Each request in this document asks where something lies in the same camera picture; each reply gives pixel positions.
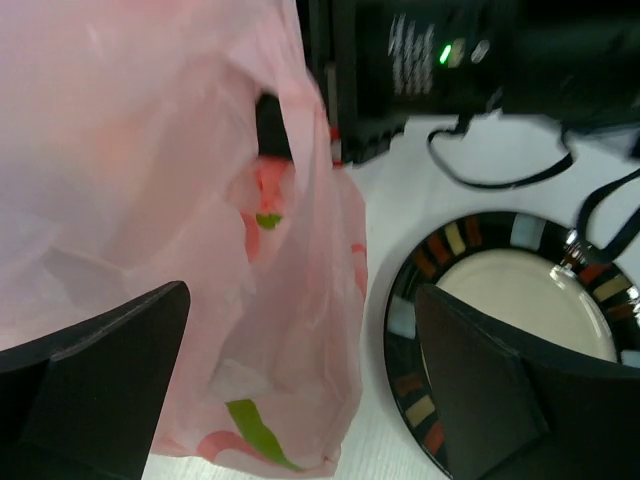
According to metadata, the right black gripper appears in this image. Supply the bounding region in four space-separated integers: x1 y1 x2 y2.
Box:
307 1 520 165

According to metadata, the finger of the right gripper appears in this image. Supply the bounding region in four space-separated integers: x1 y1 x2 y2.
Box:
256 94 292 161

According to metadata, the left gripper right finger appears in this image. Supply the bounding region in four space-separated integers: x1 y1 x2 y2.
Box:
415 285 639 479

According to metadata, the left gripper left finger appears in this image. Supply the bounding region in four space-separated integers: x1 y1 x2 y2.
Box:
1 281 190 480

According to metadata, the pink plastic bag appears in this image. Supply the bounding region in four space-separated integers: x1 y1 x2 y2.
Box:
1 1 367 479

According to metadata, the black rimmed ceramic plate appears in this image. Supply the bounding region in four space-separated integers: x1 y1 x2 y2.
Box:
383 211 639 476

